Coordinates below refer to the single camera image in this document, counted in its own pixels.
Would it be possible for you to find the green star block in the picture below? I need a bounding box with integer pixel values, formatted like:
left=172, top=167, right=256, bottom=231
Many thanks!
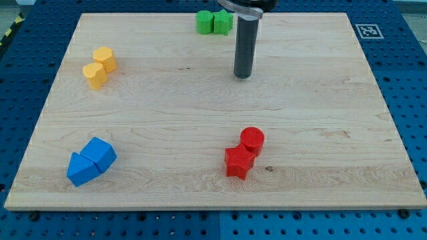
left=213, top=9, right=234, bottom=35

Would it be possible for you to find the red star block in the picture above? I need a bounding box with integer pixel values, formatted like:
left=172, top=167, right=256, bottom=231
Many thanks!
left=224, top=143, right=256, bottom=181

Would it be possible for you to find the black mount with metal clamp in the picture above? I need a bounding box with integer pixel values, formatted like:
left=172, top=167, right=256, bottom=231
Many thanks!
left=218, top=0, right=278, bottom=19

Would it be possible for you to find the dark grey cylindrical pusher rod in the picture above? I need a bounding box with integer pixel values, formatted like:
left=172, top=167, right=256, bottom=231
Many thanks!
left=234, top=14, right=259, bottom=79

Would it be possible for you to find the white fiducial marker tag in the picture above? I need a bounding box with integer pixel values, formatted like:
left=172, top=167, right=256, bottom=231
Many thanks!
left=356, top=23, right=384, bottom=39

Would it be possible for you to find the green cylinder block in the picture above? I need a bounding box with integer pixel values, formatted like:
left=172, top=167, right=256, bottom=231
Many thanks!
left=195, top=10, right=214, bottom=35

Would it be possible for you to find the yellow hexagon block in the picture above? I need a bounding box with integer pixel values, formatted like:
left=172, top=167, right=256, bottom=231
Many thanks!
left=93, top=47, right=117, bottom=73

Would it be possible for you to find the light wooden board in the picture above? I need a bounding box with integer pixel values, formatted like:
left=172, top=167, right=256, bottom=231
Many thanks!
left=5, top=13, right=426, bottom=211

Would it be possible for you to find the red cylinder block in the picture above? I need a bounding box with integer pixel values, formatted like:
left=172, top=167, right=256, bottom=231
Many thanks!
left=240, top=127, right=265, bottom=157

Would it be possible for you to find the blue cube block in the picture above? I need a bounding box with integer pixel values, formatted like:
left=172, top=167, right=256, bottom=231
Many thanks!
left=80, top=137, right=117, bottom=173

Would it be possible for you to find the blue triangle block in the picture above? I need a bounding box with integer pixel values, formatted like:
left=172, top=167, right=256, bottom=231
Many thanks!
left=67, top=153, right=101, bottom=187

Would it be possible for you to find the yellow heart block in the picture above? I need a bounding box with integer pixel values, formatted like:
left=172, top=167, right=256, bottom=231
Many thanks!
left=83, top=62, right=107, bottom=90

